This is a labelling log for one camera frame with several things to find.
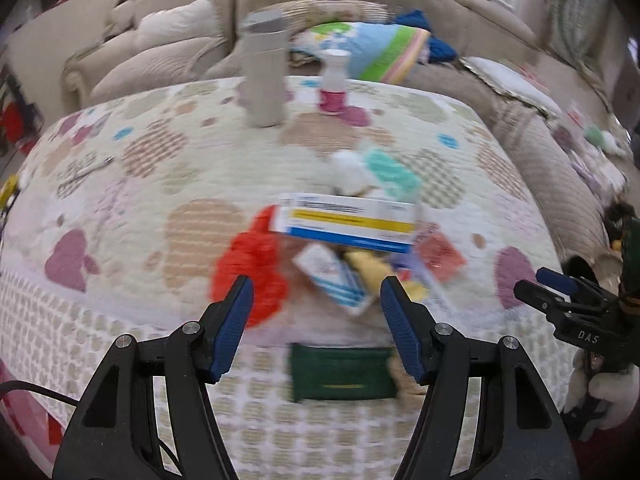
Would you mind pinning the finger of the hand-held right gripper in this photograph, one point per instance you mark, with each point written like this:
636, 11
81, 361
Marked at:
535, 294
555, 279

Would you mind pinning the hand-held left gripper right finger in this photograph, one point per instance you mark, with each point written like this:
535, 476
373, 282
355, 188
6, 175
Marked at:
404, 325

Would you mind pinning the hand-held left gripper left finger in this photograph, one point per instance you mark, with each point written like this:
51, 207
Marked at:
231, 320

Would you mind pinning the red bag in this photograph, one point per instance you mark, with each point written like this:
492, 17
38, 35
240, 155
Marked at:
250, 270

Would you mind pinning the dark green box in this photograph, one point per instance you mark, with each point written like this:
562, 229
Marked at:
342, 372

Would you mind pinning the small white blue box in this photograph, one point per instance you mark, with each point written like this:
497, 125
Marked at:
332, 277

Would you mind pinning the white yellow blue medicine box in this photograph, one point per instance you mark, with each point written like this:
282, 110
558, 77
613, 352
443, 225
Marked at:
350, 221

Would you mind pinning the white tissue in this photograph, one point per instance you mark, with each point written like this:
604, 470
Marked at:
347, 169

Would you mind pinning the black hat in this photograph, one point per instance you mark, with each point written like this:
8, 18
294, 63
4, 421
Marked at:
575, 264

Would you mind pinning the yellow wrapper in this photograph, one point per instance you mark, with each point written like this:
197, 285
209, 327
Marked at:
369, 266

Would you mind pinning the red orange packet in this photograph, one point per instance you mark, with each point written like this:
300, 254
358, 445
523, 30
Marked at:
441, 256

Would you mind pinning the green plush toy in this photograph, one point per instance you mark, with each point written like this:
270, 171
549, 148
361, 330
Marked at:
600, 139

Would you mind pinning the teal wipes pack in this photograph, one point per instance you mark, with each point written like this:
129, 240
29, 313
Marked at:
391, 172

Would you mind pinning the patchwork printed quilt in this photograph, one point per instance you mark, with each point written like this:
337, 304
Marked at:
200, 160

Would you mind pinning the white pillow gold trim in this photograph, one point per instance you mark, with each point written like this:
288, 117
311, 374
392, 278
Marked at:
520, 84

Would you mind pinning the pen on table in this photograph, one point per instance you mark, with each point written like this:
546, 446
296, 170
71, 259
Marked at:
85, 171

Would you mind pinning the grey tumbler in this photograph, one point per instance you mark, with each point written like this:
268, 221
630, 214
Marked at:
264, 70

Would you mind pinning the white bottle pink label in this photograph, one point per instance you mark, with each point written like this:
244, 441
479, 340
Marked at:
333, 82

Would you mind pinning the colourful striped pillow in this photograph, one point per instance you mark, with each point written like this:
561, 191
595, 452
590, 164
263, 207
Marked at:
372, 47

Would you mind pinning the blue cloth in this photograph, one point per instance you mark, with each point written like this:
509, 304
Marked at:
425, 25

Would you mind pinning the plain white pillow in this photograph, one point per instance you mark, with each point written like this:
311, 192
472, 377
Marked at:
175, 22

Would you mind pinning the floral bolster pillow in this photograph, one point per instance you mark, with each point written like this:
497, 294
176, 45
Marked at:
332, 12

